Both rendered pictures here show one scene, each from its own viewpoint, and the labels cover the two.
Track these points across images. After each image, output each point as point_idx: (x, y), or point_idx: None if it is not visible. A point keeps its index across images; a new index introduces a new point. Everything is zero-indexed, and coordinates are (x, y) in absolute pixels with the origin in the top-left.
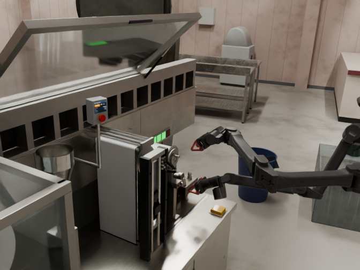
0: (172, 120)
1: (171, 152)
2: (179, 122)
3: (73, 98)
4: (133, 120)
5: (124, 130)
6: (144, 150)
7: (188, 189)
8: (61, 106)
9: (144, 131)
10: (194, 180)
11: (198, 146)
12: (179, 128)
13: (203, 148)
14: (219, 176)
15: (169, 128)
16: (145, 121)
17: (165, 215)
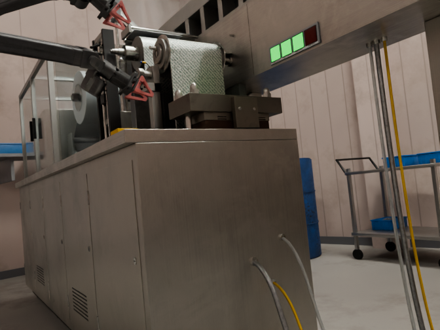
0: (325, 6)
1: (155, 44)
2: (353, 6)
3: (181, 14)
4: (236, 23)
5: (226, 40)
6: (134, 42)
7: (145, 97)
8: (175, 23)
9: (256, 38)
10: (182, 96)
11: (126, 21)
12: (354, 21)
13: (100, 18)
14: (103, 60)
15: (313, 24)
16: (256, 20)
17: (107, 110)
